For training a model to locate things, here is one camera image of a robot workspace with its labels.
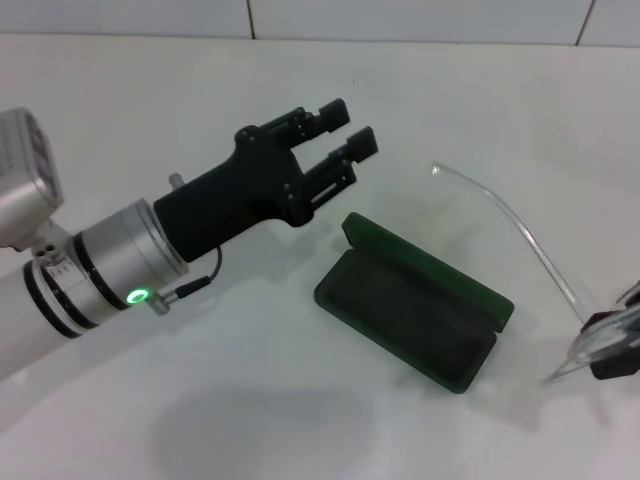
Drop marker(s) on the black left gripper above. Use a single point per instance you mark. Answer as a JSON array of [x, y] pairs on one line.
[[235, 200]]

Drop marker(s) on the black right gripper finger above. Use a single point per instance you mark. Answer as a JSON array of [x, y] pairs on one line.
[[617, 367], [602, 321]]

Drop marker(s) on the clear frame glasses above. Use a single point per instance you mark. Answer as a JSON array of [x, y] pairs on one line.
[[522, 229]]

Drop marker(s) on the green glasses case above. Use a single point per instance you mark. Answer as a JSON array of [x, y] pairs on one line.
[[405, 305]]

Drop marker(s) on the left gripper silver plug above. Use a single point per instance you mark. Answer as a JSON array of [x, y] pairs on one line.
[[176, 181]]

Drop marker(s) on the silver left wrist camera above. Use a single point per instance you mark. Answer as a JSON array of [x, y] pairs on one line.
[[22, 190]]

